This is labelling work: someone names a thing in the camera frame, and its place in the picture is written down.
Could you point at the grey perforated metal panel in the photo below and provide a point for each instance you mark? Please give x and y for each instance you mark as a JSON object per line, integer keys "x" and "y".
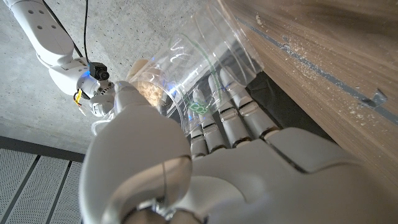
{"x": 25, "y": 186}

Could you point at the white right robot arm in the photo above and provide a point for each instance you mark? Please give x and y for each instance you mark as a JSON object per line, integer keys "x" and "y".
{"x": 46, "y": 34}

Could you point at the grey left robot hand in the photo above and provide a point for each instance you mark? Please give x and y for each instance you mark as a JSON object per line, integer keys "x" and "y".
{"x": 248, "y": 180}

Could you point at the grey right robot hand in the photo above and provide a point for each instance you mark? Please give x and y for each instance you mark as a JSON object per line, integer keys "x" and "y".
{"x": 102, "y": 104}

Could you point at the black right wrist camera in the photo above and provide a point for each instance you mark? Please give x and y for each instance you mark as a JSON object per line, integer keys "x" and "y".
{"x": 99, "y": 71}

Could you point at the clear plastic cup with sugar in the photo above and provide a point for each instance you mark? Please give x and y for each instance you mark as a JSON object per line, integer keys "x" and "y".
{"x": 137, "y": 67}

